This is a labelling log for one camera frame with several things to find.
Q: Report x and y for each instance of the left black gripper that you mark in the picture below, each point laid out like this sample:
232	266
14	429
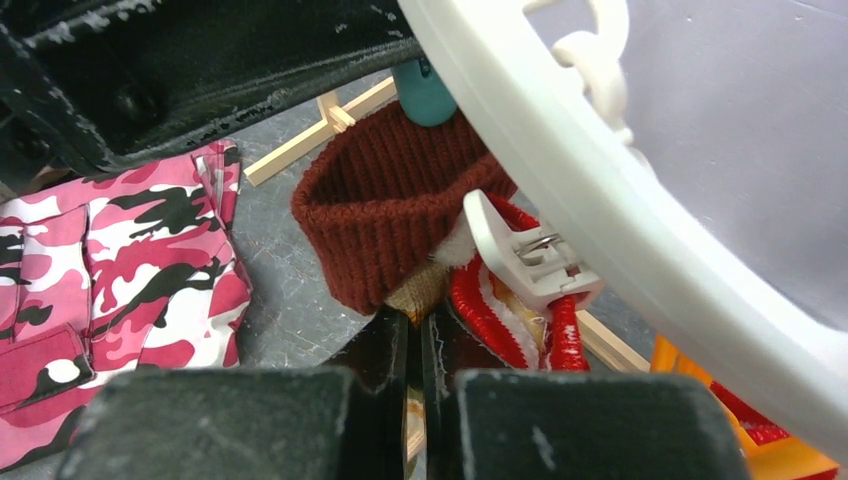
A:
101	86

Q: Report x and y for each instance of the white oval clip hanger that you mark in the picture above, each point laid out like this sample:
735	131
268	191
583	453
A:
694	155

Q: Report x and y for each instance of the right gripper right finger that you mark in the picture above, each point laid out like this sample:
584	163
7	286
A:
486	421

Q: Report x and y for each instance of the wooden hanger stand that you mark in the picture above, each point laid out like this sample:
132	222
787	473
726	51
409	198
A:
336	118

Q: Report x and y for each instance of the beige brown striped sock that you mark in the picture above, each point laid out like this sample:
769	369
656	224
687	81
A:
770	451

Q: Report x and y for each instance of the teal clothes clip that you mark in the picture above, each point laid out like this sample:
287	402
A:
423	96

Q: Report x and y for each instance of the pink camouflage cloth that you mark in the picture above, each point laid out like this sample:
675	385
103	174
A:
110	273

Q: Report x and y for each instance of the white clothes clip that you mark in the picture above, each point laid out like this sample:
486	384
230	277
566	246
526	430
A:
536	264

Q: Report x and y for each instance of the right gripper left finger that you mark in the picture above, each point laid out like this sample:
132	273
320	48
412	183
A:
343	419

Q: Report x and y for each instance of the red patterned christmas sock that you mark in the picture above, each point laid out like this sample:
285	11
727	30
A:
547	339

